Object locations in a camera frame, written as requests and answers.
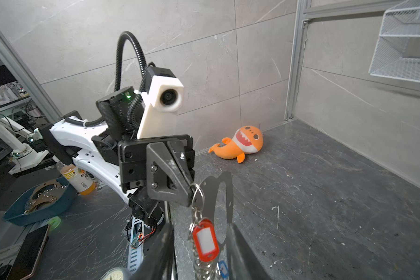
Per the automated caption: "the silver keyring chain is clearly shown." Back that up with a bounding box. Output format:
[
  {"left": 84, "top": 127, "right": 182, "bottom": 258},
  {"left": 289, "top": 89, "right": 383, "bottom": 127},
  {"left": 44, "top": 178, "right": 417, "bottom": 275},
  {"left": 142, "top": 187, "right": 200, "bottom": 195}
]
[{"left": 188, "top": 182, "right": 221, "bottom": 280}]

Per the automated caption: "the aluminium rail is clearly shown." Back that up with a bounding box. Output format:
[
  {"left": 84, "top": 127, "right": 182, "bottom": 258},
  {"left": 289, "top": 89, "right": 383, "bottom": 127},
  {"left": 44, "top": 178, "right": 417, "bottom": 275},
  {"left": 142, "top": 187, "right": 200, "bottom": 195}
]
[{"left": 126, "top": 217, "right": 144, "bottom": 274}]

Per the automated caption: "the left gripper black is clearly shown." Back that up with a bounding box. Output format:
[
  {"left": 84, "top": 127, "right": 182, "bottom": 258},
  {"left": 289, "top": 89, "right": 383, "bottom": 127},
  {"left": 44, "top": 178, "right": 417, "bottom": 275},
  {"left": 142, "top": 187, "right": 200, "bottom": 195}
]
[{"left": 118, "top": 134, "right": 195, "bottom": 207}]

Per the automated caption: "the white wire mesh basket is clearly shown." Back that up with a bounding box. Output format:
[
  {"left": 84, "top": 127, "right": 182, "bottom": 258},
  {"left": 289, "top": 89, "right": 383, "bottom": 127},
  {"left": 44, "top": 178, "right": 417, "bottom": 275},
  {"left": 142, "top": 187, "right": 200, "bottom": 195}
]
[{"left": 369, "top": 1, "right": 420, "bottom": 83}]

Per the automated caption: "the blue tray with handcuffs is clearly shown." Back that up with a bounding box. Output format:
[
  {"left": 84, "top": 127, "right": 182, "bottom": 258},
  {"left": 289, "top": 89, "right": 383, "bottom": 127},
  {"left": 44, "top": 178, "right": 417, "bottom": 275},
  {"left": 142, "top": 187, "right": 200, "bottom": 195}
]
[{"left": 2, "top": 177, "right": 78, "bottom": 226}]

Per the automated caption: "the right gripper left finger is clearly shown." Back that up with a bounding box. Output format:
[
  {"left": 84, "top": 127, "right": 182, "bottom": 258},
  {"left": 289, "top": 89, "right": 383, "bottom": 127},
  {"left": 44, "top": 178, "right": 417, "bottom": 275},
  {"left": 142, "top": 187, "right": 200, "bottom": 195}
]
[{"left": 131, "top": 223, "right": 175, "bottom": 280}]

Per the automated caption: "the yellow label bottle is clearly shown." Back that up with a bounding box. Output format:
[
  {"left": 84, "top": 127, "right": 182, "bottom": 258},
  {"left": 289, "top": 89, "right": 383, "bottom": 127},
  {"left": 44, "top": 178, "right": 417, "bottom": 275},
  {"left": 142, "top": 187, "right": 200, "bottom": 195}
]
[{"left": 57, "top": 162, "right": 96, "bottom": 196}]

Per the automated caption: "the smartphone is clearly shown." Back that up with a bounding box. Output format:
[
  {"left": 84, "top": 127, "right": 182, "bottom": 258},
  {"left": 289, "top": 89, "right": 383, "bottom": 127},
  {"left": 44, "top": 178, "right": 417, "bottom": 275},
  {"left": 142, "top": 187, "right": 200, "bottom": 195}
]
[{"left": 7, "top": 225, "right": 50, "bottom": 280}]

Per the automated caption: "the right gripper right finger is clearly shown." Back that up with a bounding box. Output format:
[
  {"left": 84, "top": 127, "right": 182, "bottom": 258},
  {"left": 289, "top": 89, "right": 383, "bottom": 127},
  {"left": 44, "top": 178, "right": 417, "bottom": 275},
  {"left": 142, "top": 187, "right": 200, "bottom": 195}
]
[{"left": 226, "top": 224, "right": 271, "bottom": 280}]

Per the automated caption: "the silver metal plate keychain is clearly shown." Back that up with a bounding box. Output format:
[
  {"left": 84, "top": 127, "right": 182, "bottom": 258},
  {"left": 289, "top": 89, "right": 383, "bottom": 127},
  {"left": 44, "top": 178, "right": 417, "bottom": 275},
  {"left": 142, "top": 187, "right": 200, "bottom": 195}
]
[{"left": 200, "top": 170, "right": 234, "bottom": 228}]

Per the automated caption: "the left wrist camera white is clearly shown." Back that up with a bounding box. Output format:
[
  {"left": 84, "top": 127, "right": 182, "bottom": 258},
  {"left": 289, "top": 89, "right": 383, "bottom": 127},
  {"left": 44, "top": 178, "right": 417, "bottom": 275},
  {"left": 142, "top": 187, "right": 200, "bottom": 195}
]
[{"left": 136, "top": 66, "right": 184, "bottom": 139}]

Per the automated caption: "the orange shark plush toy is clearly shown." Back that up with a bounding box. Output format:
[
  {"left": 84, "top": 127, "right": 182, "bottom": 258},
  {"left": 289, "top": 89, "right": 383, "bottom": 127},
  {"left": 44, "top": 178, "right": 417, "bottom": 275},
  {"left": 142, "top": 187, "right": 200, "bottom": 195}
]
[{"left": 208, "top": 126, "right": 264, "bottom": 163}]

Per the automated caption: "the red key tag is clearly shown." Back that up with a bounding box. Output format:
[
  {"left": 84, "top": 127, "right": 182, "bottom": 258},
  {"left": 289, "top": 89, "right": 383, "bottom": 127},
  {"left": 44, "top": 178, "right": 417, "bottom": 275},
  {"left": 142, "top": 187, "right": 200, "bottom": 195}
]
[{"left": 191, "top": 218, "right": 219, "bottom": 263}]

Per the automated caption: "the blue key tag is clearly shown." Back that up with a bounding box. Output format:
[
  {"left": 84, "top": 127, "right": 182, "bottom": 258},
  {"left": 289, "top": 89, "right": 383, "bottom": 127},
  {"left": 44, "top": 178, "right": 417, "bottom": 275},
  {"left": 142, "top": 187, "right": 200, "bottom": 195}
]
[{"left": 217, "top": 260, "right": 229, "bottom": 280}]

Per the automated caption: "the round gauge dial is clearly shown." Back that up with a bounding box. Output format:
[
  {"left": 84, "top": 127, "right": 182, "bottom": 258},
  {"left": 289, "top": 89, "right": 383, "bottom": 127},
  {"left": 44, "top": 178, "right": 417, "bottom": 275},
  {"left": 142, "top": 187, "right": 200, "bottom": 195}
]
[{"left": 100, "top": 267, "right": 132, "bottom": 280}]

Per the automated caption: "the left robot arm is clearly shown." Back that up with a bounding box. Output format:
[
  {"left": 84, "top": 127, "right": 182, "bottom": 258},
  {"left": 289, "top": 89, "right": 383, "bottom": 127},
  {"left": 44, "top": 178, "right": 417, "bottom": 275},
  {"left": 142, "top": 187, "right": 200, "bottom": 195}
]
[{"left": 41, "top": 77, "right": 196, "bottom": 226}]

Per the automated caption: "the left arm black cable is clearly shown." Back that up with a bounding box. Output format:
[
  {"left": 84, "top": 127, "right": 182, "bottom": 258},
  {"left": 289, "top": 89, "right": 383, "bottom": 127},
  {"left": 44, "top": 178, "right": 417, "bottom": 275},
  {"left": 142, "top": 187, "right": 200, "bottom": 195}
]
[{"left": 64, "top": 31, "right": 148, "bottom": 131}]

